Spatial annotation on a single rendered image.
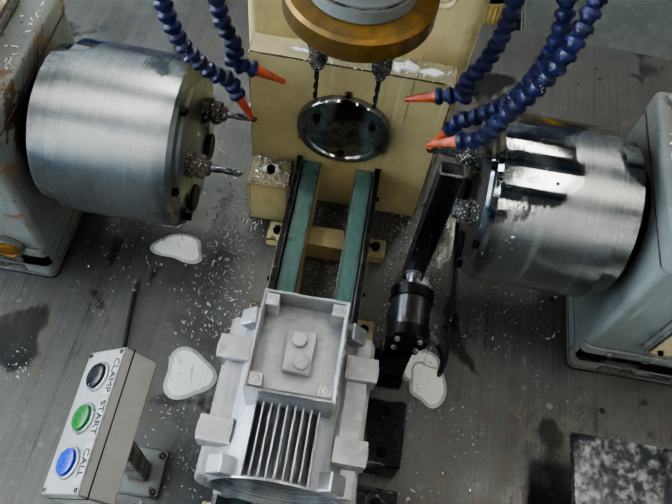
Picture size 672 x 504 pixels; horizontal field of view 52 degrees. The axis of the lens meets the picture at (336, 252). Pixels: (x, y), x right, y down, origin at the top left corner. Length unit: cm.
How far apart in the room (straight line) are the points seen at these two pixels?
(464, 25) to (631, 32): 206
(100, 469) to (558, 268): 62
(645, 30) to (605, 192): 223
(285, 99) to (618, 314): 58
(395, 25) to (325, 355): 37
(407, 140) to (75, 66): 49
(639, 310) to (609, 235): 14
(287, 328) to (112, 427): 22
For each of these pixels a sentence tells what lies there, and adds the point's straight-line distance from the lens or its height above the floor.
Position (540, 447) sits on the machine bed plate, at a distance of 116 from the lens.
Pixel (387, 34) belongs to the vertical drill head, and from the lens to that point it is 78.
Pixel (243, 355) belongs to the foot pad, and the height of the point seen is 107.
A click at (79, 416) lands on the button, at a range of 84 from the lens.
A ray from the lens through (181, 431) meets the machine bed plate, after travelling 110.
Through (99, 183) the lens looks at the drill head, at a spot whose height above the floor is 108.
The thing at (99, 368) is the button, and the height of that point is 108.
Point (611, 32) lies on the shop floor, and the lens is 308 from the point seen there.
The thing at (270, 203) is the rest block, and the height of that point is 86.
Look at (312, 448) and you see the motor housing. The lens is 78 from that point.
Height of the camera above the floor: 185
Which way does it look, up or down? 60 degrees down
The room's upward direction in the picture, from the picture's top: 9 degrees clockwise
